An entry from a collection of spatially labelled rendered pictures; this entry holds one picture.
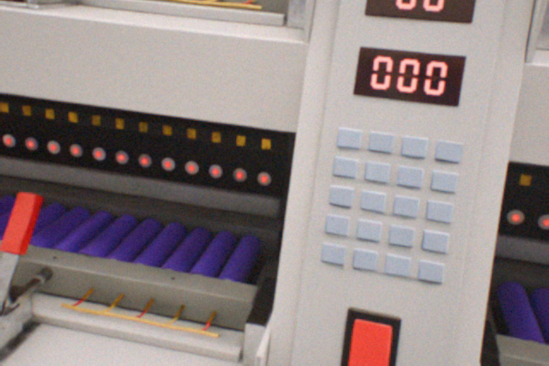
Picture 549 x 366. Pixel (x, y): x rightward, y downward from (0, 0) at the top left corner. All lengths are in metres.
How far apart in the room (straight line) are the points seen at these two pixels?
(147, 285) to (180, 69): 0.15
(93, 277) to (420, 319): 0.21
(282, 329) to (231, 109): 0.11
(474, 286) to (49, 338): 0.24
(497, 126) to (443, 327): 0.09
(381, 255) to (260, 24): 0.15
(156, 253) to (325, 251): 0.17
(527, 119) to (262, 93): 0.12
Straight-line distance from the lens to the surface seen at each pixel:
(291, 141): 0.47
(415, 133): 0.26
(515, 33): 0.27
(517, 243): 0.45
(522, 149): 0.28
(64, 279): 0.40
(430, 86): 0.26
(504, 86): 0.27
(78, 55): 0.31
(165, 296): 0.37
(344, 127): 0.26
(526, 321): 0.39
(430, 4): 0.26
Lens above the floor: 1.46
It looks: 3 degrees down
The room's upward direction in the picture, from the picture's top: 8 degrees clockwise
